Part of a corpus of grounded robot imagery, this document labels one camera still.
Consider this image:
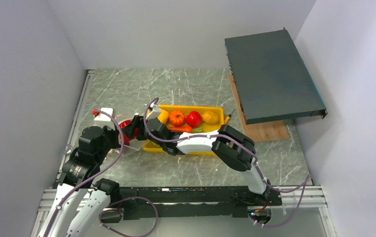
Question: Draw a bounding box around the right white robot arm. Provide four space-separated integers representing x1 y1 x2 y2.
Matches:
122 115 270 205

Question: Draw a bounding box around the dark green rack box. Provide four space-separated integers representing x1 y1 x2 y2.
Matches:
225 29 328 124

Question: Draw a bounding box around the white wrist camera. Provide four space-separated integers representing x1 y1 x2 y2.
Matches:
146 103 162 120
92 107 116 129

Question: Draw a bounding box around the yellow plastic tray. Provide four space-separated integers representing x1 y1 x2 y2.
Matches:
142 104 225 153

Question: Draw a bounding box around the yellow bell pepper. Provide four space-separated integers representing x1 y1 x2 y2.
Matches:
158 109 169 124

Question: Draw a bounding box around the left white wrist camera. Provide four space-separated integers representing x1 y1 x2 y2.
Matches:
92 107 116 129

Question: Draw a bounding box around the red toy tomato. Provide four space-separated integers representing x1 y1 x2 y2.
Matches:
185 111 203 128

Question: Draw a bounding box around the clear dotted zip top bag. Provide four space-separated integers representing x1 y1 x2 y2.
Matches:
115 114 148 157

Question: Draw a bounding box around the red bell pepper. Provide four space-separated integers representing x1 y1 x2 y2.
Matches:
119 119 139 145

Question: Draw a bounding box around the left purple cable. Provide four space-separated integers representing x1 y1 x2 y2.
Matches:
43 109 159 237

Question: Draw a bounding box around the black base frame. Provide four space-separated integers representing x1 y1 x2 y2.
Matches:
102 186 282 223

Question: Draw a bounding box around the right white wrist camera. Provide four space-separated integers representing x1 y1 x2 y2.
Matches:
146 103 162 120

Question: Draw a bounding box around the orange toy carrot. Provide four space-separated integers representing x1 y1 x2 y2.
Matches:
168 126 203 133

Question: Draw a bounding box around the brown toy potato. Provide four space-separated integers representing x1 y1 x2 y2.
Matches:
202 111 220 124

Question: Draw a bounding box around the aluminium side rail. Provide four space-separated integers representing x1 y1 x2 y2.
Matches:
56 70 95 180

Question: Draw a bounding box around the wooden board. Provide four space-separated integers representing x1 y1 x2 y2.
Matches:
228 75 290 142

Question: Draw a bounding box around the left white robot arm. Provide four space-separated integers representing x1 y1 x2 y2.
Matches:
38 126 121 237

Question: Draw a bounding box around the orange toy pumpkin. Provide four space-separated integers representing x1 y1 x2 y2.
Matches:
168 110 185 127

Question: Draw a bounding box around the yellow handled screwdriver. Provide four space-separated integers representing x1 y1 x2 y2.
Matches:
223 109 236 124

